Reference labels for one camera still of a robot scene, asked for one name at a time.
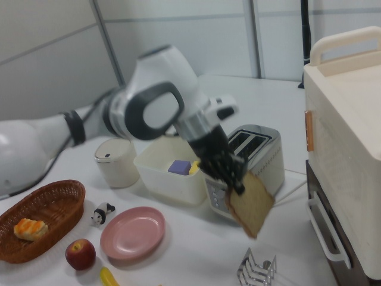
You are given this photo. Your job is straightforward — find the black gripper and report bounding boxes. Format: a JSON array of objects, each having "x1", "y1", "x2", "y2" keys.
[{"x1": 189, "y1": 124, "x2": 248, "y2": 197}]

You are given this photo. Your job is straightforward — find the bread slice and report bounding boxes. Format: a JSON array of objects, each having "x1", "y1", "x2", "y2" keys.
[{"x1": 224, "y1": 170, "x2": 276, "y2": 240}]

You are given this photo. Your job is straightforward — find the silver two-slot toaster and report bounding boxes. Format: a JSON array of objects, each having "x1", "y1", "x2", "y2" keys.
[{"x1": 204, "y1": 124, "x2": 286, "y2": 220}]

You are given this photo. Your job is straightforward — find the yellow sponge piece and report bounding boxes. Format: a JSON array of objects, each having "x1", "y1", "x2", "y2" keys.
[{"x1": 188, "y1": 160, "x2": 202, "y2": 176}]

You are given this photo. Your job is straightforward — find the purple block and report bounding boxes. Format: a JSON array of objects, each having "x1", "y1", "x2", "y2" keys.
[{"x1": 167, "y1": 160, "x2": 192, "y2": 177}]

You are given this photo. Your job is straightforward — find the white plastic tub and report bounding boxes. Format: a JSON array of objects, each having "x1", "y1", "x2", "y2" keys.
[{"x1": 133, "y1": 138, "x2": 209, "y2": 207}]

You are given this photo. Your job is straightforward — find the metal toast rack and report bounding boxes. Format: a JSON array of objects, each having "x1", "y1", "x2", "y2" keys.
[{"x1": 236, "y1": 247, "x2": 278, "y2": 286}]

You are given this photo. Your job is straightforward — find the orange cabinet latch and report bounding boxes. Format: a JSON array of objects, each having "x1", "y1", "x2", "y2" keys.
[{"x1": 304, "y1": 110, "x2": 315, "y2": 153}]

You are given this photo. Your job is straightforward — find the pink plate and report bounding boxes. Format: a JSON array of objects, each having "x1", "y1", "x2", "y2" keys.
[{"x1": 99, "y1": 206, "x2": 167, "y2": 261}]

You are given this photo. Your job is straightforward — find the small white lidded bin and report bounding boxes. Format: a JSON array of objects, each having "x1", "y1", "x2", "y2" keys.
[{"x1": 94, "y1": 138, "x2": 141, "y2": 189}]

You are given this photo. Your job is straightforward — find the panda figurine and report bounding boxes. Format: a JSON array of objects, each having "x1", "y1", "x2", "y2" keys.
[{"x1": 90, "y1": 202, "x2": 117, "y2": 228}]

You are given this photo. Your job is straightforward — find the yellow banana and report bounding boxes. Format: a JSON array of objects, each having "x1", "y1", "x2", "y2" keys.
[{"x1": 99, "y1": 266, "x2": 120, "y2": 286}]

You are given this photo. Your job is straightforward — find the black pole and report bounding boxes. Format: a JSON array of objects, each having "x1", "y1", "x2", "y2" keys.
[{"x1": 298, "y1": 0, "x2": 313, "y2": 89}]

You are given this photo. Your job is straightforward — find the red apple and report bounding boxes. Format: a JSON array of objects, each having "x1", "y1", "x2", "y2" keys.
[{"x1": 65, "y1": 238, "x2": 97, "y2": 272}]

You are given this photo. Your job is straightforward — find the brown wicker basket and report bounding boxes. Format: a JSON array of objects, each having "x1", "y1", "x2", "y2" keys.
[{"x1": 0, "y1": 179, "x2": 87, "y2": 265}]

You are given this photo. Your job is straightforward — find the orange glazed pastry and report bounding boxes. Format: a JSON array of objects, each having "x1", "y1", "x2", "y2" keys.
[{"x1": 13, "y1": 217, "x2": 49, "y2": 242}]

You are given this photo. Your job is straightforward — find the white toaster power cable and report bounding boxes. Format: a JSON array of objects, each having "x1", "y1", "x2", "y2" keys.
[{"x1": 274, "y1": 178, "x2": 308, "y2": 207}]

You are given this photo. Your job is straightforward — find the brown oven with white handle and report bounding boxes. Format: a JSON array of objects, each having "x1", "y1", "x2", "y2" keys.
[{"x1": 305, "y1": 159, "x2": 371, "y2": 286}]

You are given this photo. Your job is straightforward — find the cream cabinet with handle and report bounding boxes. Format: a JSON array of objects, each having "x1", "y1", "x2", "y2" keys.
[{"x1": 302, "y1": 26, "x2": 381, "y2": 281}]

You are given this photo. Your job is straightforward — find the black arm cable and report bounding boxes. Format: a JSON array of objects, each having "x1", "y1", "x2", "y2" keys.
[{"x1": 43, "y1": 88, "x2": 120, "y2": 179}]

